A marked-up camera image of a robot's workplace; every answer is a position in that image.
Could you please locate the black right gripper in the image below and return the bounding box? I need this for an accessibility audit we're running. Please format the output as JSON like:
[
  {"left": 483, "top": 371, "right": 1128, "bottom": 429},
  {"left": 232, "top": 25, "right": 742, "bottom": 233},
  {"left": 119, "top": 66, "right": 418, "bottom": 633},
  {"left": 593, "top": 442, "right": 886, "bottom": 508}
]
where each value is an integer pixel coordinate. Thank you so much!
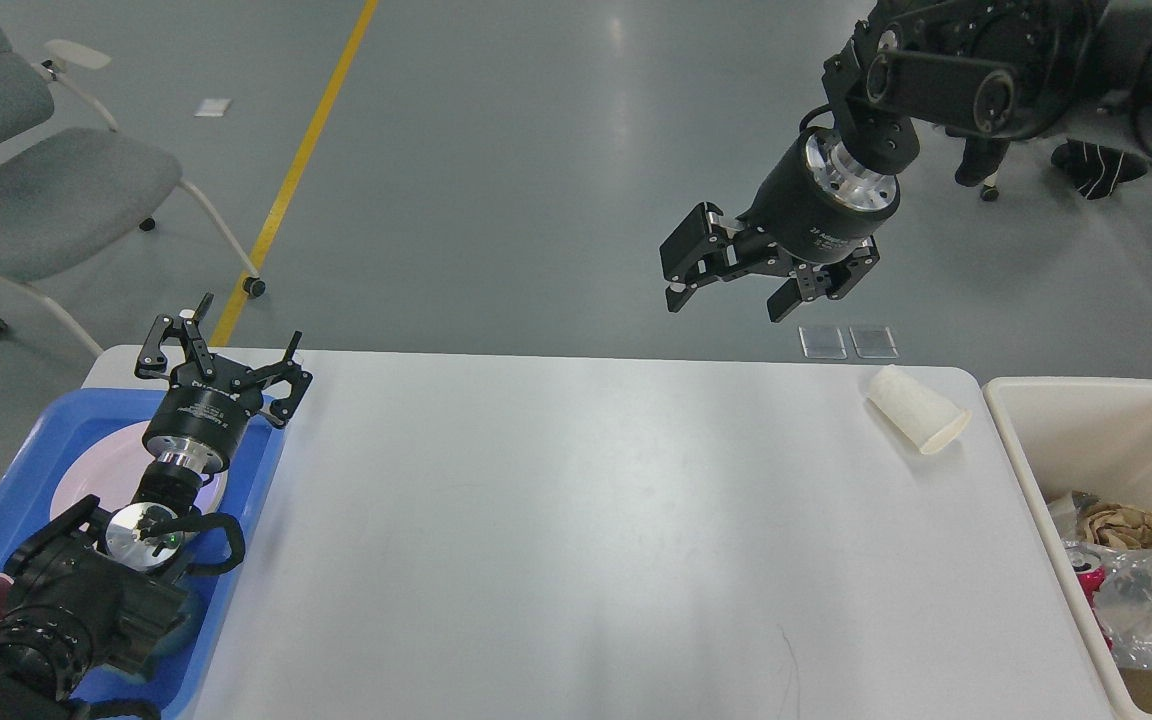
[{"left": 659, "top": 128, "right": 900, "bottom": 323}]

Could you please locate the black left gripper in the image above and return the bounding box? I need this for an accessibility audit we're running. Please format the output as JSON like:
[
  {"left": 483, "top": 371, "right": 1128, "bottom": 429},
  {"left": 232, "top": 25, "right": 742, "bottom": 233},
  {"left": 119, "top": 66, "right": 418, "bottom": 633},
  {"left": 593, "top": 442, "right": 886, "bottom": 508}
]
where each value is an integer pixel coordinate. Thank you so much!
[{"left": 132, "top": 293, "right": 314, "bottom": 475}]

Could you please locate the pink plate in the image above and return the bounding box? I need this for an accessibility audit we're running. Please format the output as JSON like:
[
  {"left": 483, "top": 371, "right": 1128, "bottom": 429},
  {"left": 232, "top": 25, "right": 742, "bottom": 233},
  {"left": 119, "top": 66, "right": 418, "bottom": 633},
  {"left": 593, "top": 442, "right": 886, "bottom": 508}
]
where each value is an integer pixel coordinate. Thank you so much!
[{"left": 50, "top": 420, "right": 227, "bottom": 520}]

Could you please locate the white foam container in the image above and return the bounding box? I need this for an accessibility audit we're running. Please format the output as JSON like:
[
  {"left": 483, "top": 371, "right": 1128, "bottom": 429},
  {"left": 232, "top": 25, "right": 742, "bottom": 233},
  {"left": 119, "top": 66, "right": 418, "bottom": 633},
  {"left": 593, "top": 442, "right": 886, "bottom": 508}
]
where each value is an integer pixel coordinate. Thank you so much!
[{"left": 867, "top": 365, "right": 972, "bottom": 455}]

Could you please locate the foil and plastic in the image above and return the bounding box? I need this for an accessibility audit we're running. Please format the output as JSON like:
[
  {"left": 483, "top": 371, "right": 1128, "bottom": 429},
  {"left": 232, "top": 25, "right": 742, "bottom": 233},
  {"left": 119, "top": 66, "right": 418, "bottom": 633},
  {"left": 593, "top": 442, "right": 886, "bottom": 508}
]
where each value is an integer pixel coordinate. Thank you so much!
[{"left": 1046, "top": 488, "right": 1101, "bottom": 543}]

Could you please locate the brown paper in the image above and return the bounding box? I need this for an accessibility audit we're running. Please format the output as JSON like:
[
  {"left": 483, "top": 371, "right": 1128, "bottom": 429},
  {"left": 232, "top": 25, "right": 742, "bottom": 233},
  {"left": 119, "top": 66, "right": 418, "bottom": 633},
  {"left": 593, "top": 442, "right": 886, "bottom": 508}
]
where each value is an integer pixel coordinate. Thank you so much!
[{"left": 1075, "top": 502, "right": 1152, "bottom": 551}]

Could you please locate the crushed red can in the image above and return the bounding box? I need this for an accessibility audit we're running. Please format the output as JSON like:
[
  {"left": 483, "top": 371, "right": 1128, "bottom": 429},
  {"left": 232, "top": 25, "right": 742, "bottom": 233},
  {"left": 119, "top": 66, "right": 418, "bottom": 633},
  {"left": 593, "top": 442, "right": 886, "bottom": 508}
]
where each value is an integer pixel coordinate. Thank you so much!
[{"left": 1064, "top": 541, "right": 1114, "bottom": 647}]

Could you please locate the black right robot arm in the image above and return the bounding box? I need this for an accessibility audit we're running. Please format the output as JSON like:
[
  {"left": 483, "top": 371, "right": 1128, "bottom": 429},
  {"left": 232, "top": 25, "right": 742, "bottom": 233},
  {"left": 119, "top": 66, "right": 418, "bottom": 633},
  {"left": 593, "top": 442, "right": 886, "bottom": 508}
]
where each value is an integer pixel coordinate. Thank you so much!
[{"left": 659, "top": 1, "right": 1152, "bottom": 323}]

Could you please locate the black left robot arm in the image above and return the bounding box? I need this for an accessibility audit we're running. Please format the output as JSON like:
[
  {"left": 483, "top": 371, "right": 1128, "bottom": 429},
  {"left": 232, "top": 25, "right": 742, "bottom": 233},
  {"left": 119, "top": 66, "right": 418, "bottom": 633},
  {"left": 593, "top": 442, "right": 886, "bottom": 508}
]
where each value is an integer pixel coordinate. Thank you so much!
[{"left": 0, "top": 293, "right": 314, "bottom": 719}]

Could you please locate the clear floor socket cover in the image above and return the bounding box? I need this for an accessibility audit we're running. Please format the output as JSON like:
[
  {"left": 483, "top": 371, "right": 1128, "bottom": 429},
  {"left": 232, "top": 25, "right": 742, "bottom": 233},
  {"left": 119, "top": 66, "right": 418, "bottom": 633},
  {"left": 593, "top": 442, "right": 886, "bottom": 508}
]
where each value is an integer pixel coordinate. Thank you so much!
[
  {"left": 847, "top": 325, "right": 901, "bottom": 361},
  {"left": 797, "top": 325, "right": 849, "bottom": 361}
]

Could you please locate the white wheeled chair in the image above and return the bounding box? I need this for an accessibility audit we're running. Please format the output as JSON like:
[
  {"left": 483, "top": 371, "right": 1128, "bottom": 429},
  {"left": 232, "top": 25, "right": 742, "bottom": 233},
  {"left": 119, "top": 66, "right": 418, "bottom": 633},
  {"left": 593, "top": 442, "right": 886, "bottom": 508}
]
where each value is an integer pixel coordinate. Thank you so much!
[{"left": 979, "top": 170, "right": 1001, "bottom": 202}]

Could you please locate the white paper scrap on floor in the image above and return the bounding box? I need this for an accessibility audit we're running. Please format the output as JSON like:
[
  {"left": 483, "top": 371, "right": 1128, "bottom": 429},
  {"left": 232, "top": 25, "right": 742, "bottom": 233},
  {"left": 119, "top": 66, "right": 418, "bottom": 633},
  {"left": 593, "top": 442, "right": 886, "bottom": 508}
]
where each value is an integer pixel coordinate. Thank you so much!
[{"left": 195, "top": 97, "right": 232, "bottom": 119}]

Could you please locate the grey office chair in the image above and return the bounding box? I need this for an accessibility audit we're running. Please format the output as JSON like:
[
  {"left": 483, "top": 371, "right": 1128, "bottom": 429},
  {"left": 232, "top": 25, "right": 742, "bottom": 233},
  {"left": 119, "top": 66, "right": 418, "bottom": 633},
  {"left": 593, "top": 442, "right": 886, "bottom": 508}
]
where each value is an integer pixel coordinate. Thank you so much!
[{"left": 0, "top": 26, "right": 266, "bottom": 355}]

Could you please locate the person in black tracksuit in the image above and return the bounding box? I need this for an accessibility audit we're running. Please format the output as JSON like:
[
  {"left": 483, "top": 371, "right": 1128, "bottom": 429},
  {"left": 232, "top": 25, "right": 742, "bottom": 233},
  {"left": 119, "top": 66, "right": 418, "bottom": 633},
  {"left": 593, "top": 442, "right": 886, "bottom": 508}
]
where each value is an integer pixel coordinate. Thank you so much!
[{"left": 1049, "top": 138, "right": 1149, "bottom": 200}]

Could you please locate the beige plastic bin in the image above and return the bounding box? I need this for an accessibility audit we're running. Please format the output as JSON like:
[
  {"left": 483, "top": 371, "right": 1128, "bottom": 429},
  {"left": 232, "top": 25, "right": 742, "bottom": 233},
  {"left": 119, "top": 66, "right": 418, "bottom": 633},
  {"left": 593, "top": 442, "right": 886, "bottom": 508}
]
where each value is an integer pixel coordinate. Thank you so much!
[{"left": 983, "top": 377, "right": 1152, "bottom": 719}]

